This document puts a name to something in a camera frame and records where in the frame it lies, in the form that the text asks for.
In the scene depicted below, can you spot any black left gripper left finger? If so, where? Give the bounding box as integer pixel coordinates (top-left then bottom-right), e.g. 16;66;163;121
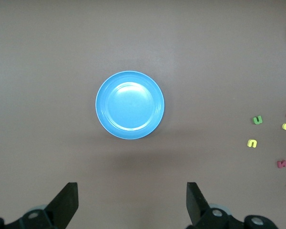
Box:
0;182;79;229

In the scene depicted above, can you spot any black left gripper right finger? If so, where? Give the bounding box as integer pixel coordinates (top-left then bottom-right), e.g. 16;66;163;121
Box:
186;182;278;229

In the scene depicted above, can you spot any blue plate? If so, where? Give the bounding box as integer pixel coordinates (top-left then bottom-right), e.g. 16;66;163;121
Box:
95;70;165;140

